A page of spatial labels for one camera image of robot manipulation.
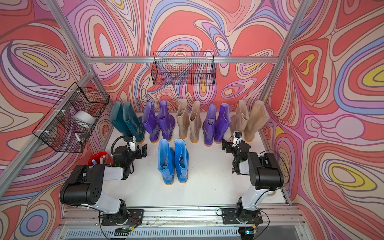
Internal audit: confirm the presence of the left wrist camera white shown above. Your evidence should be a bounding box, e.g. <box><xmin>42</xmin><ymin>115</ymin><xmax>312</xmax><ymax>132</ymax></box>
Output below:
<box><xmin>128</xmin><ymin>140</ymin><xmax>137</xmax><ymax>152</ymax></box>

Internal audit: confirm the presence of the black wire basket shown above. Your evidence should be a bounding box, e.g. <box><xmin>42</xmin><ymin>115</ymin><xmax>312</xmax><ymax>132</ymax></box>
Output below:
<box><xmin>151</xmin><ymin>51</ymin><xmax>217</xmax><ymax>86</ymax></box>
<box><xmin>33</xmin><ymin>83</ymin><xmax>110</xmax><ymax>153</ymax></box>

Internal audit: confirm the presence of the purple rain boot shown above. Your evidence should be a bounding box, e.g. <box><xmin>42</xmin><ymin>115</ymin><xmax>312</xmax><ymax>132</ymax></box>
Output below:
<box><xmin>157</xmin><ymin>101</ymin><xmax>176</xmax><ymax>141</ymax></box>
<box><xmin>214</xmin><ymin>103</ymin><xmax>231</xmax><ymax>144</ymax></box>
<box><xmin>142</xmin><ymin>102</ymin><xmax>161</xmax><ymax>143</ymax></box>
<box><xmin>203</xmin><ymin>105</ymin><xmax>217</xmax><ymax>147</ymax></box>

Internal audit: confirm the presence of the blue rain boot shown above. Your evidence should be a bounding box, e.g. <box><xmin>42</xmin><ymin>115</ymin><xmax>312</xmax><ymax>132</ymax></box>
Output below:
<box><xmin>175</xmin><ymin>139</ymin><xmax>190</xmax><ymax>183</ymax></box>
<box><xmin>158</xmin><ymin>139</ymin><xmax>175</xmax><ymax>185</ymax></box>

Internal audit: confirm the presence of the red round object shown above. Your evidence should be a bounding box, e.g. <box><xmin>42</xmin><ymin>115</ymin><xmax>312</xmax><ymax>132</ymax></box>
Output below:
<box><xmin>88</xmin><ymin>151</ymin><xmax>113</xmax><ymax>166</ymax></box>

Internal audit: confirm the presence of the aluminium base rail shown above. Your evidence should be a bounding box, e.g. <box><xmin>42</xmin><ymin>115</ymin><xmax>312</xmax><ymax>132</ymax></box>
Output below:
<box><xmin>51</xmin><ymin>205</ymin><xmax>314</xmax><ymax>240</ymax></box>

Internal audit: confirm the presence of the black wire basket back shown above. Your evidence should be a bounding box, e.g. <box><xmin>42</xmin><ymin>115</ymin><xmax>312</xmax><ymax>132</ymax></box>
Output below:
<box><xmin>151</xmin><ymin>51</ymin><xmax>217</xmax><ymax>86</ymax></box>

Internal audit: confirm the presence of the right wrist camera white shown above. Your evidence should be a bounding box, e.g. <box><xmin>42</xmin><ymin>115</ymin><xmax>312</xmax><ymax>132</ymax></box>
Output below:
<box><xmin>232</xmin><ymin>132</ymin><xmax>243</xmax><ymax>147</ymax></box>

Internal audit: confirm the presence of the grey tape roll in basket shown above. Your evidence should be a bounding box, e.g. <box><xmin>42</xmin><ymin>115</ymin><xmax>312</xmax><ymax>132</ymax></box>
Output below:
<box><xmin>72</xmin><ymin>111</ymin><xmax>96</xmax><ymax>128</ymax></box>

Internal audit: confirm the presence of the teal rain boot yellow sole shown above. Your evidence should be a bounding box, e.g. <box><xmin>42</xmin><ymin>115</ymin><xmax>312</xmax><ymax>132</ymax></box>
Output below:
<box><xmin>109</xmin><ymin>101</ymin><xmax>132</xmax><ymax>137</ymax></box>

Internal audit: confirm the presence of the beige rain boot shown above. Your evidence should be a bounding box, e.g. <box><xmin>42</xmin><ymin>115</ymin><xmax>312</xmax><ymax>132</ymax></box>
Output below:
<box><xmin>244</xmin><ymin>101</ymin><xmax>270</xmax><ymax>142</ymax></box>
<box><xmin>190</xmin><ymin>101</ymin><xmax>202</xmax><ymax>143</ymax></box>
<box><xmin>230</xmin><ymin>100</ymin><xmax>249</xmax><ymax>132</ymax></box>
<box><xmin>177</xmin><ymin>99</ymin><xmax>190</xmax><ymax>139</ymax></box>

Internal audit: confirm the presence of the black wire basket left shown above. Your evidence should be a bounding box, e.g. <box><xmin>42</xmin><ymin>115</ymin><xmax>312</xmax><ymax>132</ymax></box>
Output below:
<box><xmin>33</xmin><ymin>83</ymin><xmax>110</xmax><ymax>153</ymax></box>

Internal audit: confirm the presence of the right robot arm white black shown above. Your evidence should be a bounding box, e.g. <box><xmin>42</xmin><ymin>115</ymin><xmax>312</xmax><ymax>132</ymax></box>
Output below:
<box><xmin>221</xmin><ymin>140</ymin><xmax>284</xmax><ymax>226</ymax></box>

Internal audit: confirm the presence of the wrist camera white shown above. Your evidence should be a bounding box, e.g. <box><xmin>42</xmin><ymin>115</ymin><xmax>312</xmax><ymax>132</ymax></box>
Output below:
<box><xmin>232</xmin><ymin>132</ymin><xmax>243</xmax><ymax>147</ymax></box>
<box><xmin>128</xmin><ymin>140</ymin><xmax>137</xmax><ymax>152</ymax></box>

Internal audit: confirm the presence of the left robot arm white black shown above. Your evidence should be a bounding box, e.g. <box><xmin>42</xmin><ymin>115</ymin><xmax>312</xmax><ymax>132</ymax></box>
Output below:
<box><xmin>60</xmin><ymin>145</ymin><xmax>147</xmax><ymax>228</ymax></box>

